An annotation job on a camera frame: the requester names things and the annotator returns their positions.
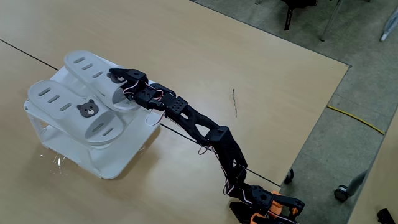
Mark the black caster wheel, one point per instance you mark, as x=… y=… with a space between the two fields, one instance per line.
x=289 y=176

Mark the grey folded umbrella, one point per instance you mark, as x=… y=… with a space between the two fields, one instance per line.
x=390 y=25

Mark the white two-tier plastic box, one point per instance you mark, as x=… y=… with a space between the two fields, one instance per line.
x=124 y=146

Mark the black floor object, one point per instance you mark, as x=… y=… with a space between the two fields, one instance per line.
x=385 y=216

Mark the grey caster wheel with leg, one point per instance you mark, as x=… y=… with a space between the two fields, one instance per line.
x=342 y=193

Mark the black chair base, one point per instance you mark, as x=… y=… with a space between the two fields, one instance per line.
x=293 y=6

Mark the metal chair leg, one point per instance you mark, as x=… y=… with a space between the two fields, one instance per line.
x=330 y=20

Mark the white bear slipper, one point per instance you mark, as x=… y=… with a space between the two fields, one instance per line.
x=90 y=71
x=68 y=109

